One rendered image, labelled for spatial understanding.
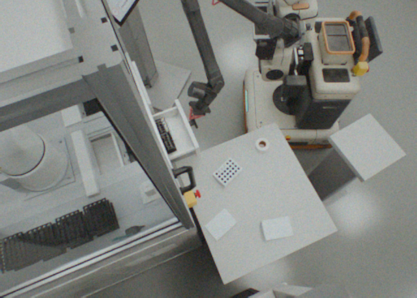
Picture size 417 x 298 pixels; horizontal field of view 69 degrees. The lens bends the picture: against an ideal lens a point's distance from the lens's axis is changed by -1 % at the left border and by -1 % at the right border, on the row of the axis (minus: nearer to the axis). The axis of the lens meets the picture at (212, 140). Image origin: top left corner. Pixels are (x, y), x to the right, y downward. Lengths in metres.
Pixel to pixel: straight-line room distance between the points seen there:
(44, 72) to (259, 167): 1.32
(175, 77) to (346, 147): 1.59
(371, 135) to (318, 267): 0.99
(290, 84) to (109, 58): 1.58
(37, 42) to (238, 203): 1.24
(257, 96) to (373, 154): 0.95
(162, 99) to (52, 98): 2.30
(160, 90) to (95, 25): 2.33
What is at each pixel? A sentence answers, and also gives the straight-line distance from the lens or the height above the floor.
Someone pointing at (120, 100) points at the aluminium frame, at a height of 1.93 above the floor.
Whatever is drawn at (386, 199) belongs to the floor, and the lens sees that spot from 2.60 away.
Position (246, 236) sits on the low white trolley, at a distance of 1.48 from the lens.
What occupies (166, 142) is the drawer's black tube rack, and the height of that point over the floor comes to 0.90.
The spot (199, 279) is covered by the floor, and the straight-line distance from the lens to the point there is 2.22.
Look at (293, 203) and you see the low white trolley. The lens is 1.54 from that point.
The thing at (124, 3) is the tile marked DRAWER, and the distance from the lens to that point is 1.91.
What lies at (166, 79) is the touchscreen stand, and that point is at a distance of 2.72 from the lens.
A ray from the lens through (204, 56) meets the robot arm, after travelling 1.29.
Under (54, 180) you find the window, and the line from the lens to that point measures 0.53.
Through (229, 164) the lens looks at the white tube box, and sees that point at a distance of 1.51.
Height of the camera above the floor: 2.22
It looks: 66 degrees down
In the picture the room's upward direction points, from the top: 2 degrees counter-clockwise
